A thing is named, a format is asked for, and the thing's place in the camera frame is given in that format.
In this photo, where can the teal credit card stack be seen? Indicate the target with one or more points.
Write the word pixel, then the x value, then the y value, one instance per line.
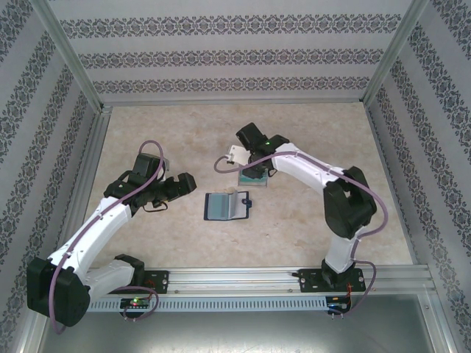
pixel 254 181

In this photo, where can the blue leather card holder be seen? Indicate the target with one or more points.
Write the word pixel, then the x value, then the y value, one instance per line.
pixel 217 206

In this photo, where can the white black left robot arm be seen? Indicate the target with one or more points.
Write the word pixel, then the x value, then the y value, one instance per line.
pixel 95 228

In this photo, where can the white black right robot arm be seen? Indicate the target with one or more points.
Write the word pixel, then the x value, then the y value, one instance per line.
pixel 305 169

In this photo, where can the clear acrylic card box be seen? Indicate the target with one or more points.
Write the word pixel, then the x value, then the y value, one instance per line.
pixel 254 180

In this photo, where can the left controller circuit board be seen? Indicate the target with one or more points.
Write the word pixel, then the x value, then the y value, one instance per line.
pixel 136 303

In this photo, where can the controller circuit board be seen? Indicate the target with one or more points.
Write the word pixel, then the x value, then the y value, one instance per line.
pixel 338 305
pixel 136 303

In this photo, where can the grey metal shelf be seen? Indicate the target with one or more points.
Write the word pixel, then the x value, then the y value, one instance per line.
pixel 235 334

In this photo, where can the right controller circuit board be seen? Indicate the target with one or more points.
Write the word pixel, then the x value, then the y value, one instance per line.
pixel 338 305

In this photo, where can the aluminium frame beam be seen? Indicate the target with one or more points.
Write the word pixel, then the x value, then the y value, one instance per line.
pixel 235 103

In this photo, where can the aluminium side floor rail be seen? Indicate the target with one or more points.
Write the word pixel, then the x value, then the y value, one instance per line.
pixel 97 139

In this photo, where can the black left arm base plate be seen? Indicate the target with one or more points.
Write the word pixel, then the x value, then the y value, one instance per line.
pixel 158 281

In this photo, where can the aluminium mounting rail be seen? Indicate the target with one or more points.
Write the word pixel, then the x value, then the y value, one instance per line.
pixel 235 281

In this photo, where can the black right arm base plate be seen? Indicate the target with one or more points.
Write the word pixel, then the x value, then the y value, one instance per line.
pixel 312 281

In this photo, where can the aluminium frame post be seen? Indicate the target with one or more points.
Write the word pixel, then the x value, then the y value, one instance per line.
pixel 397 48
pixel 70 48

